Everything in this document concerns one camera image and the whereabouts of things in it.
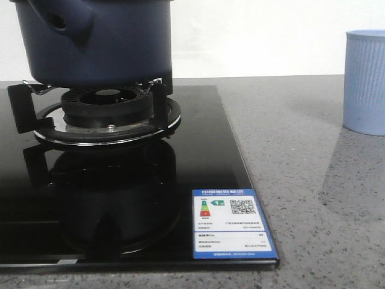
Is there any black gas burner head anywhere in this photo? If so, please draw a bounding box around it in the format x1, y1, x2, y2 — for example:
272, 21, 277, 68
61, 86, 153, 128

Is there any blue energy label sticker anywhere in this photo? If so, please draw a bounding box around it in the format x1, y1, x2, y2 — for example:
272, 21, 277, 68
192, 188, 278, 262

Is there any dark blue cooking pot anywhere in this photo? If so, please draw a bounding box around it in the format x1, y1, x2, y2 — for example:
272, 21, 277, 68
14, 1, 172, 88

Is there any black glass gas stove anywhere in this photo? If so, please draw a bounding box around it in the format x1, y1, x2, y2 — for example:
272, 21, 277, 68
1, 85, 280, 273

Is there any light blue ribbed cup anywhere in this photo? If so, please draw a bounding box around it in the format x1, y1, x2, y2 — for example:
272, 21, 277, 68
343, 30, 384, 136

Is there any black pot support grate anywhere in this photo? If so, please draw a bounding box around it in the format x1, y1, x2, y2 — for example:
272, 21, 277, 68
7, 79, 181, 147

